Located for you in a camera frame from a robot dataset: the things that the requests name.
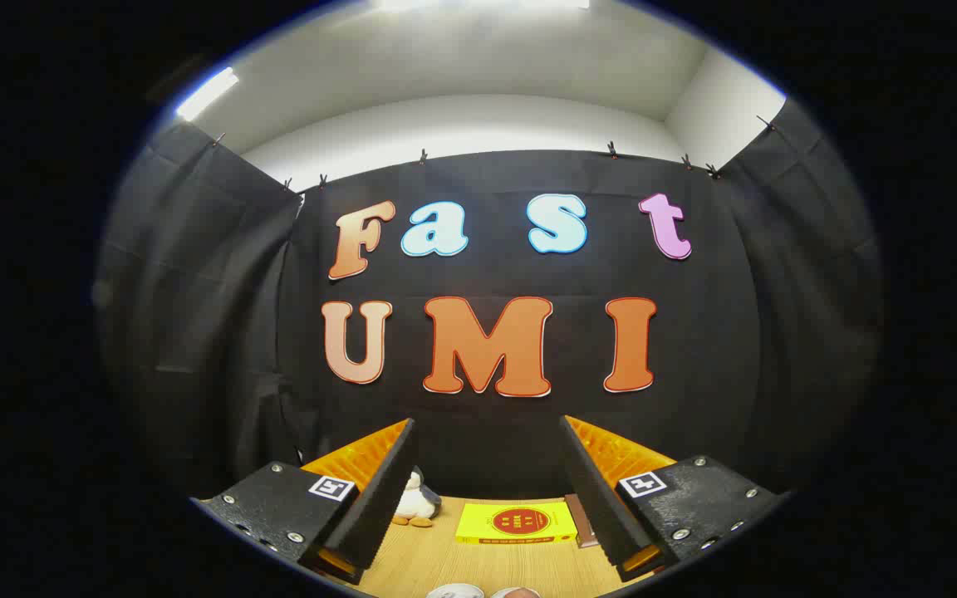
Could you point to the yellow book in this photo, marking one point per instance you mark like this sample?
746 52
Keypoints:
520 523

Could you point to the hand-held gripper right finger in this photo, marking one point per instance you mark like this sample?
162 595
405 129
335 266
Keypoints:
591 490

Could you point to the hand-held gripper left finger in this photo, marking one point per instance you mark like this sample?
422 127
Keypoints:
379 507

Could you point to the row of black cloth clips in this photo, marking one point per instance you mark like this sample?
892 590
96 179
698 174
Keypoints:
612 150

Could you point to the ceiling light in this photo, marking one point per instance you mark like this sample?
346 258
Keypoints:
487 3
207 93

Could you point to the white canvas shoe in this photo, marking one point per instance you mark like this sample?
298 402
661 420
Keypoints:
517 594
455 592

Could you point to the penguin plush toy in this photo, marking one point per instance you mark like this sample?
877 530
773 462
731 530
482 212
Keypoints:
412 501

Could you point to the black backdrop cloth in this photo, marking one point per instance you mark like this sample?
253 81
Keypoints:
213 332

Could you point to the brown book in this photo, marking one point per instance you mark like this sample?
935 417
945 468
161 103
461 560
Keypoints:
581 519

